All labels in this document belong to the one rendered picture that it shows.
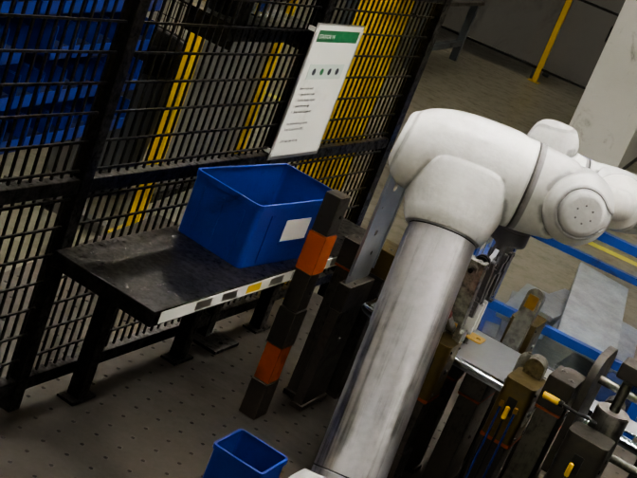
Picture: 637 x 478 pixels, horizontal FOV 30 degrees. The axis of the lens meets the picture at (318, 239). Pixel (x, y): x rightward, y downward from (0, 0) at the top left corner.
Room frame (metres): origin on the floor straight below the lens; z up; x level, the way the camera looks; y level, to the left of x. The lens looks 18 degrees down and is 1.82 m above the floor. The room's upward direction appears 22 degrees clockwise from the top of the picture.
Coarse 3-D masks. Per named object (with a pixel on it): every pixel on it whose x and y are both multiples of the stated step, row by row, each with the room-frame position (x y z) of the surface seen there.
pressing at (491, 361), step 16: (368, 304) 2.21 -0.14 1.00; (464, 352) 2.17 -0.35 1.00; (480, 352) 2.20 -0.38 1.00; (496, 352) 2.24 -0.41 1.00; (512, 352) 2.27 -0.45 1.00; (464, 368) 2.11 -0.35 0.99; (480, 368) 2.11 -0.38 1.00; (496, 368) 2.15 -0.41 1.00; (512, 368) 2.19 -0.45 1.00; (496, 384) 2.08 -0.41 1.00; (624, 448) 2.04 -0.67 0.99
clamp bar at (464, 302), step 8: (472, 256) 2.07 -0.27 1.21; (480, 256) 2.10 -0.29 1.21; (488, 256) 2.10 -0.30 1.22; (472, 264) 2.06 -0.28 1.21; (480, 264) 2.06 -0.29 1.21; (488, 264) 2.07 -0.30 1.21; (472, 272) 2.06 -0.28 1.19; (480, 272) 2.06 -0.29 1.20; (464, 280) 2.07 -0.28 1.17; (472, 280) 2.06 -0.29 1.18; (480, 280) 2.06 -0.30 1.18; (464, 288) 2.07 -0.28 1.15; (472, 288) 2.06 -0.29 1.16; (464, 296) 2.07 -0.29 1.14; (472, 296) 2.06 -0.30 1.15; (456, 304) 2.08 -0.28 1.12; (464, 304) 2.07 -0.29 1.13; (472, 304) 2.08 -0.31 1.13; (456, 312) 2.08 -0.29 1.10; (464, 312) 2.07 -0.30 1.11; (456, 320) 2.08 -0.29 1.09; (464, 320) 2.08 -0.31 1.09; (456, 328) 2.08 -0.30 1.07; (456, 336) 2.08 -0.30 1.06
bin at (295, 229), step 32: (192, 192) 2.13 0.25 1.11; (224, 192) 2.10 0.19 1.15; (256, 192) 2.33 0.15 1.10; (288, 192) 2.38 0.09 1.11; (320, 192) 2.35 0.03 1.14; (192, 224) 2.12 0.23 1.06; (224, 224) 2.09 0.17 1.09; (256, 224) 2.07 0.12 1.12; (288, 224) 2.16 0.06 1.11; (224, 256) 2.08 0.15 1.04; (256, 256) 2.10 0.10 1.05; (288, 256) 2.21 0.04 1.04
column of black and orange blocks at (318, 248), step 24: (336, 192) 2.19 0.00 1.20; (336, 216) 2.17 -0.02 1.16; (312, 240) 2.17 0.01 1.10; (312, 264) 2.16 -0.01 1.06; (288, 288) 2.18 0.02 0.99; (312, 288) 2.19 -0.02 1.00; (288, 312) 2.17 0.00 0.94; (288, 336) 2.16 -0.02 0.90; (264, 360) 2.17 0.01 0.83; (264, 384) 2.16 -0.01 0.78; (240, 408) 2.17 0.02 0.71; (264, 408) 2.19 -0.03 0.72
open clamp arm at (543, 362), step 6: (528, 360) 2.00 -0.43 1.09; (534, 360) 1.99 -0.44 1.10; (540, 360) 1.99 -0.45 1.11; (546, 360) 2.00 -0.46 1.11; (528, 366) 2.00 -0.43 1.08; (534, 366) 2.00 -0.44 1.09; (540, 366) 1.99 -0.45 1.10; (546, 366) 2.00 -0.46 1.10; (528, 372) 2.00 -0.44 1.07; (534, 372) 2.00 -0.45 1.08; (540, 372) 1.99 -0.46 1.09; (540, 378) 1.99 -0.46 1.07
